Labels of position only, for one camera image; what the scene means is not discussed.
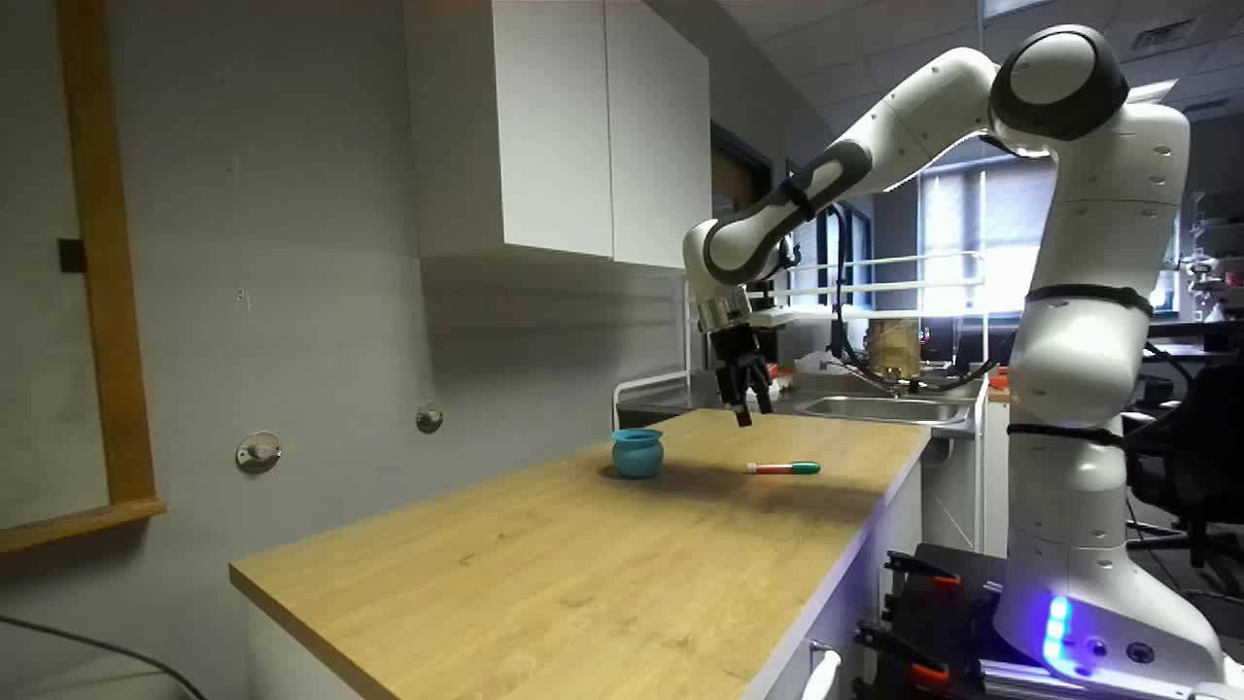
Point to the small round wall knob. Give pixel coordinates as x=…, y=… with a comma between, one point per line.
x=428, y=421

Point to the small blue vase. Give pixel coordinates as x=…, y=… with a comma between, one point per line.
x=634, y=452

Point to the ceiling light panel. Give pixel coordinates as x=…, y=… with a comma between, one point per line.
x=1151, y=92

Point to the black office chair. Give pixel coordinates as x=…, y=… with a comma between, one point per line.
x=1199, y=452

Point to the black clamps with orange tips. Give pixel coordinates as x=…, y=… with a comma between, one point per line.
x=926, y=622

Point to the large round wall knob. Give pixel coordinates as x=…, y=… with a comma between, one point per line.
x=258, y=452

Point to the red and green marker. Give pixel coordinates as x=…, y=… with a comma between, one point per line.
x=783, y=469

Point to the brown object behind sink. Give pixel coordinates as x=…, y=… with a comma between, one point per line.
x=893, y=352

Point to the white metal railing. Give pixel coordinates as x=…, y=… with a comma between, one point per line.
x=908, y=284

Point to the white wall cabinet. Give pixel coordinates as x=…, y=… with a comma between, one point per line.
x=558, y=130

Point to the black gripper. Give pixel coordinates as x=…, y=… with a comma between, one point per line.
x=741, y=346

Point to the small black wall box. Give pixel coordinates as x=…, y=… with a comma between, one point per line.
x=71, y=254

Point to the wooden board frame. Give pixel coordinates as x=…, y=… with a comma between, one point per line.
x=110, y=325

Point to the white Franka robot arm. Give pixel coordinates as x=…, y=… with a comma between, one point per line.
x=1091, y=352

